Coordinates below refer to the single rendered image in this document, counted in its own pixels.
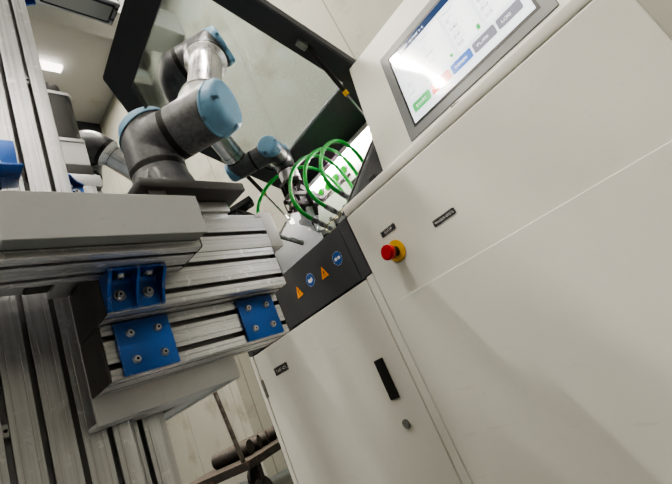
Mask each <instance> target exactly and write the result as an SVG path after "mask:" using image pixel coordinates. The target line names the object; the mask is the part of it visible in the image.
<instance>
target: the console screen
mask: <svg viewBox="0 0 672 484"><path fill-rule="evenodd" d="M558 6H559V3H558V2H557V0H430V1H429V2H428V3H427V4H426V6H425V7H424V8H423V9H422V10H421V12H420V13H419V14H418V15H417V16H416V18H415V19H414V20H413V21H412V22H411V24H410V25H409V26H408V27H407V28H406V30H405V31H404V32H403V33H402V34H401V36H400V37H399V38H398V39H397V40H396V42H395V43H394V44H393V45H392V46H391V48H390V49H389V50H388V51H387V52H386V54H385V55H384V56H383V57H382V58H381V60H380V63H381V66H382V68H383V71H384V74H385V76H386V79H387V81H388V84H389V86H390V89H391V91H392V94H393V97H394V99H395V102H396V104H397V107H398V109H399V112H400V114H401V117H402V120H403V122H404V125H405V127H406V130H407V132H408V135H409V137H410V140H411V142H412V141H414V140H415V139H416V138H417V137H418V136H419V135H420V134H421V133H422V132H423V131H424V130H425V129H426V128H428V127H429V126H430V125H431V124H432V123H433V122H434V121H435V120H436V119H437V118H438V117H439V116H440V115H442V114H443V113H444V112H445V111H446V110H447V109H448V108H449V107H450V106H451V105H452V104H453V103H455V102H456V101H457V100H458V99H459V98H460V97H461V96H462V95H463V94H464V93H465V92H466V91H467V90H469V89H470V88H471V87H472V86H473V85H474V84H475V83H476V82H477V81H478V80H479V79H480V78H482V77H483V76H484V75H485V74H486V73H487V72H488V71H489V70H490V69H491V68H492V67H493V66H494V65H496V64H497V63H498V62H499V61H500V60H501V59H502V58H503V57H504V56H505V55H506V54H507V53H509V52H510V51H511V50H512V49H513V48H514V47H515V46H516V45H517V44H518V43H519V42H520V41H521V40H523V39H524V38H525V37H526V36H527V35H528V34H529V33H530V32H531V31H532V30H533V29H534V28H536V27H537V26H538V25H539V24H540V23H541V22H542V21H543V20H544V19H545V18H546V17H547V16H548V15H550V14H551V13H552V12H553V11H554V10H555V9H556V8H557V7H558Z"/></svg>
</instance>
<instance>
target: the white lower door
mask: <svg viewBox="0 0 672 484"><path fill-rule="evenodd" d="M254 359H255V362H256V365H257V368H258V371H259V374H260V376H261V379H262V380H261V384H262V387H263V390H264V393H265V396H266V398H268V399H269V402H270V405H271V407H272V410H273V413H274V416H275V419H276V421H277V424H278V427H279V430H280V433H281V435H282V438H283V441H284V444H285V447H286V450H287V452H288V455H289V458H290V461H291V464H292V466H293V469H294V472H295V475H296V478H297V481H298V483H299V484H463V483H462V481H461V479H460V477H459V474H458V472H457V470H456V468H455V466H454V464H453V462H452V459H451V457H450V455H449V453H448V451H447V449H446V447H445V445H444V442H443V440H442V438H441V436H440V434H439V432H438V430H437V428H436V425H435V423H434V421H433V419H432V417H431V415H430V413H429V410H428V408H427V406H426V404H425V402H424V400H423V398H422V396H421V393H420V391H419V389H418V387H417V385H416V383H415V381H414V379H413V376H412V374H411V372H410V370H409V368H408V366H407V364H406V361H405V359H404V357H403V355H402V353H401V351H400V349H399V347H398V344H397V342H396V340H395V338H394V336H393V334H392V332H391V329H390V327H389V325H388V323H387V321H386V319H385V317H384V315H383V312H382V310H381V308H380V306H379V304H378V302H377V300H376V298H375V295H374V293H373V291H372V289H371V287H370V285H369V283H368V280H365V281H363V282H362V283H360V284H359V285H357V286H356V287H354V288H353V289H352V290H350V291H349V292H347V293H346V294H344V295H343V296H341V297H340V298H338V299H337V300H336V301H334V302H333V303H331V304H330V305H328V306H327V307H325V308H324V309H322V310H321V311H319V312H318V313H317V314H315V315H314V316H312V317H311V318H309V319H308V320H306V321H305V322H303V323H302V324H301V325H299V326H298V327H296V328H295V329H293V330H292V331H290V332H289V333H287V334H286V335H284V336H283V337H282V338H280V339H279V340H277V341H276V342H274V343H273V344H271V345H270V346H268V347H267V348H266V349H264V350H263V351H261V352H260V353H258V354H257V355H255V356H254Z"/></svg>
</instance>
